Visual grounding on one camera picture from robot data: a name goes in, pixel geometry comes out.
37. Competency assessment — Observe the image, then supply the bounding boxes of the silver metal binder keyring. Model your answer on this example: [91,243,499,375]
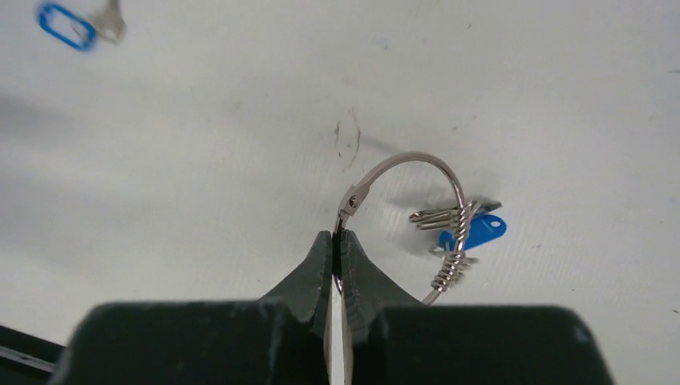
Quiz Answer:
[334,152,500,305]

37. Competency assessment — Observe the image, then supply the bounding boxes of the key with blue frame tag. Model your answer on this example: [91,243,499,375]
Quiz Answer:
[36,0,127,52]

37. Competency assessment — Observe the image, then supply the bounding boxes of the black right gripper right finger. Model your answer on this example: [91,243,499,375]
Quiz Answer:
[338,230,423,345]

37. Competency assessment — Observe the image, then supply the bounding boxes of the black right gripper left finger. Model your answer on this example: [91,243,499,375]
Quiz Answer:
[261,231,333,339]

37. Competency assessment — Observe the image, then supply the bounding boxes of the black metal base rail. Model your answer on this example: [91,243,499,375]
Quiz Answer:
[1,326,65,385]

